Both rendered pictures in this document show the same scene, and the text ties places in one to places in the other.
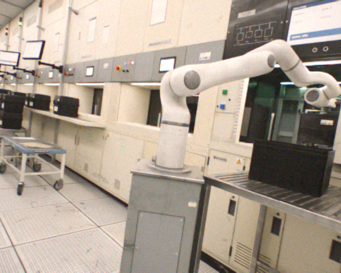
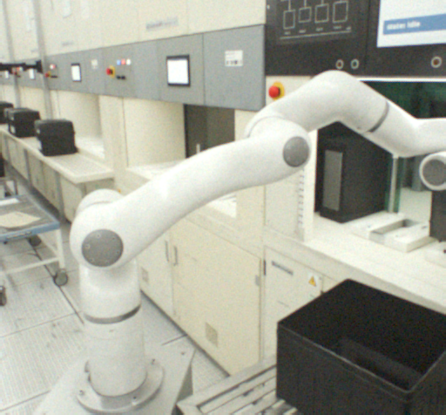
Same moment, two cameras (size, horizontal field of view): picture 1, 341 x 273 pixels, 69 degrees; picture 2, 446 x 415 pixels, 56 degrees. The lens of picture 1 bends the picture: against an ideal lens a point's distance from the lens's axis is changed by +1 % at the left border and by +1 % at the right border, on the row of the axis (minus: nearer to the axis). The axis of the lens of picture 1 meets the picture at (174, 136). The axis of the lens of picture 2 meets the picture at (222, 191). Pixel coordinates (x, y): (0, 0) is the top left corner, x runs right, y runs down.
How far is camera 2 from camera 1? 0.66 m
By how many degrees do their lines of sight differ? 16
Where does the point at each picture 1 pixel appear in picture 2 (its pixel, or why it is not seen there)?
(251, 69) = (253, 174)
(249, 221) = not seen: hidden behind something
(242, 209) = not seen: hidden behind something
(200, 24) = not seen: outside the picture
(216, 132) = (272, 215)
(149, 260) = not seen: outside the picture
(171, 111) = (89, 295)
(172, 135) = (99, 342)
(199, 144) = (246, 233)
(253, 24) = not seen: outside the picture
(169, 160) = (104, 384)
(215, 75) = (167, 208)
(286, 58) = (350, 115)
